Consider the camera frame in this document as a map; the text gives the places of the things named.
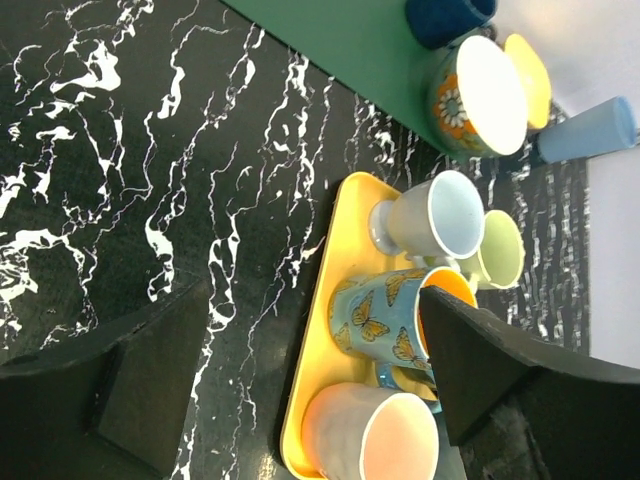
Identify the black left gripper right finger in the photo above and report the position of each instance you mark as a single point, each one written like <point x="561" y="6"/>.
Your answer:
<point x="518" y="407"/>

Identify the light blue plastic cup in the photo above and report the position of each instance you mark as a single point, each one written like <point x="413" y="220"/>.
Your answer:
<point x="605" y="128"/>

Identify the white bowl patterned rim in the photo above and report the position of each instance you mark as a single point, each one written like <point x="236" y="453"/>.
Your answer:
<point x="475" y="102"/>

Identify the dark green mat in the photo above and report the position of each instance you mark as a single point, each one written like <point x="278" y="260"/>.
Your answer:
<point x="366" y="45"/>

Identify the light grey-blue mug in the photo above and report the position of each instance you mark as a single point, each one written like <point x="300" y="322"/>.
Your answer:
<point x="442" y="217"/>

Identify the navy blue mug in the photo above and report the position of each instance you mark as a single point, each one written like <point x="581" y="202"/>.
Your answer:
<point x="436" y="23"/>

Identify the pink mug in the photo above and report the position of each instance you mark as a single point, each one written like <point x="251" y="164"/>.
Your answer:
<point x="354" y="431"/>

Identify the yellow square dish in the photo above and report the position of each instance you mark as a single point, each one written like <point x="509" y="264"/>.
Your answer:
<point x="534" y="78"/>

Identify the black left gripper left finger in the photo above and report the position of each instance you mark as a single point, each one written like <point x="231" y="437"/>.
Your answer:
<point x="109" y="404"/>

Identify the blue butterfly mug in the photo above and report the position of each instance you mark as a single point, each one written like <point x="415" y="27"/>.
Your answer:
<point x="377" y="315"/>

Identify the pale green mug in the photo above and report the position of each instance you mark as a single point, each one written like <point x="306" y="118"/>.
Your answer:
<point x="499" y="262"/>

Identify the orange plastic tray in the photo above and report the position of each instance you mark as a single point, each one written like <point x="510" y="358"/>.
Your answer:
<point x="349" y="252"/>

